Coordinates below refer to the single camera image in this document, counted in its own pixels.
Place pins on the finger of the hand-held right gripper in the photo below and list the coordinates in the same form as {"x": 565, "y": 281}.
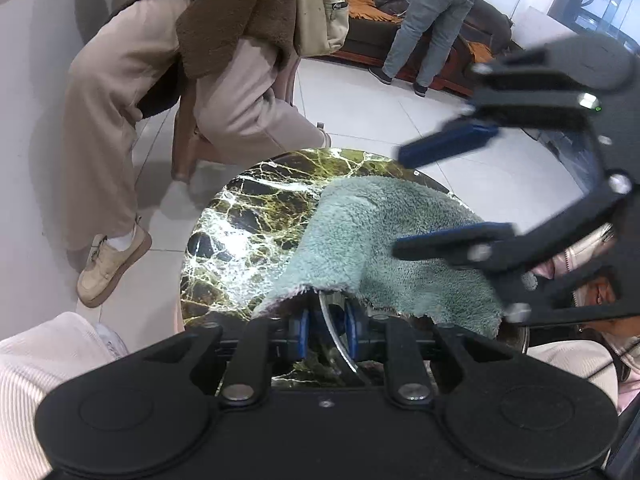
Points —
{"x": 450, "y": 247}
{"x": 445, "y": 142}

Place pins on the pink-brown plastic stool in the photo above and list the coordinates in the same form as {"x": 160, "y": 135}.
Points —
{"x": 182, "y": 160}

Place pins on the round marble-top side table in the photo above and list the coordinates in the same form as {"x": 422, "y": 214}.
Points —
{"x": 240, "y": 230}

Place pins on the green fluffy cloth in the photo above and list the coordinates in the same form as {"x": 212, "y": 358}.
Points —
{"x": 375, "y": 240}

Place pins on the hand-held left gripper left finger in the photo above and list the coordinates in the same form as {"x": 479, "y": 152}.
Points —
{"x": 300, "y": 335}

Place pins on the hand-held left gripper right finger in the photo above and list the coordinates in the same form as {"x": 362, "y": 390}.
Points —
{"x": 352, "y": 330}

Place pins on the stainless steel bowl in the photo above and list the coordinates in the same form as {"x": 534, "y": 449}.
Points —
{"x": 337, "y": 342}

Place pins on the person's white shoe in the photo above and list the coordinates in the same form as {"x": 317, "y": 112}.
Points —
{"x": 112, "y": 340}

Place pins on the person's white ribbed trouser leg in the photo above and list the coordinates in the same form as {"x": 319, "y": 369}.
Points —
{"x": 35, "y": 390}
{"x": 570, "y": 360}

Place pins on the white board panel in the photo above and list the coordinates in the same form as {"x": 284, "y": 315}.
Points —
{"x": 537, "y": 20}

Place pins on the orange fringed cloth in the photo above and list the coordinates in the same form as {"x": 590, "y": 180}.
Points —
{"x": 370, "y": 7}
{"x": 480, "y": 51}

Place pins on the beige canvas bag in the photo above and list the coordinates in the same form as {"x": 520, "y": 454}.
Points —
{"x": 320, "y": 10}

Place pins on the person's pink jacket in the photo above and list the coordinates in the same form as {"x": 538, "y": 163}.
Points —
{"x": 585, "y": 250}

